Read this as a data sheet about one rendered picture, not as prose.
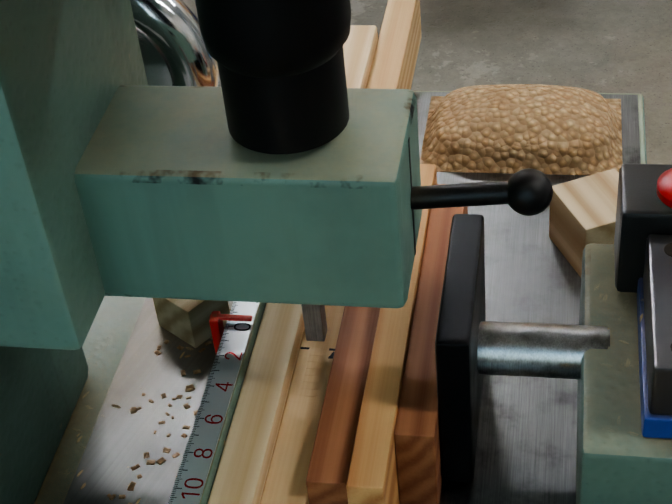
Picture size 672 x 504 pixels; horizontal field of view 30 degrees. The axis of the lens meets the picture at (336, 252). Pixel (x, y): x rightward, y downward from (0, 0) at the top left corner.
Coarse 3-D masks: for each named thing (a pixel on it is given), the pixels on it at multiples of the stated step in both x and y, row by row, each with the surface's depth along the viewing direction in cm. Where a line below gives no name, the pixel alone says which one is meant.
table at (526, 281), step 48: (624, 96) 83; (624, 144) 79; (528, 240) 72; (528, 288) 69; (576, 288) 69; (528, 384) 64; (576, 384) 63; (480, 432) 61; (528, 432) 61; (576, 432) 61; (480, 480) 59; (528, 480) 59
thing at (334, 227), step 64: (128, 128) 54; (192, 128) 53; (384, 128) 52; (128, 192) 52; (192, 192) 51; (256, 192) 51; (320, 192) 50; (384, 192) 50; (128, 256) 54; (192, 256) 54; (256, 256) 53; (320, 256) 52; (384, 256) 52
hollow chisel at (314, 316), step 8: (304, 304) 59; (304, 312) 59; (312, 312) 59; (320, 312) 59; (304, 320) 59; (312, 320) 59; (320, 320) 59; (312, 328) 60; (320, 328) 60; (312, 336) 60; (320, 336) 60
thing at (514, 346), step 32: (480, 224) 59; (448, 256) 57; (480, 256) 58; (448, 288) 55; (480, 288) 58; (448, 320) 54; (480, 320) 59; (448, 352) 53; (480, 352) 58; (512, 352) 57; (544, 352) 57; (576, 352) 57; (448, 384) 54; (480, 384) 61; (448, 416) 56; (448, 448) 57; (448, 480) 58
